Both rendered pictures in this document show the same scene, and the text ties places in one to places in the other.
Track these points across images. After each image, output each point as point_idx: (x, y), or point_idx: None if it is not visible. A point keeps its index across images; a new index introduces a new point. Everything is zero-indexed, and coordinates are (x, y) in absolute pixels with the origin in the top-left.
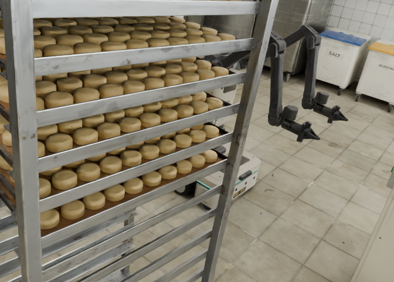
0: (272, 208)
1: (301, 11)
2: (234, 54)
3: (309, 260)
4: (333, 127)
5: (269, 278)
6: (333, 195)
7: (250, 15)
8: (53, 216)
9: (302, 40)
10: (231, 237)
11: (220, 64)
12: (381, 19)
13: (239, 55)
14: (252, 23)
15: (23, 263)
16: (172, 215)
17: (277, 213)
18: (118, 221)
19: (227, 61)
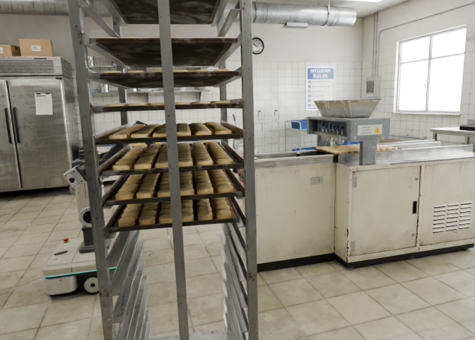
0: (166, 260)
1: (61, 132)
2: (114, 149)
3: (218, 268)
4: None
5: (212, 289)
6: (187, 235)
7: (9, 149)
8: (227, 210)
9: (71, 155)
10: (166, 288)
11: (104, 160)
12: (119, 124)
13: (119, 148)
14: (14, 155)
15: (252, 225)
16: None
17: (172, 261)
18: (143, 285)
19: (109, 156)
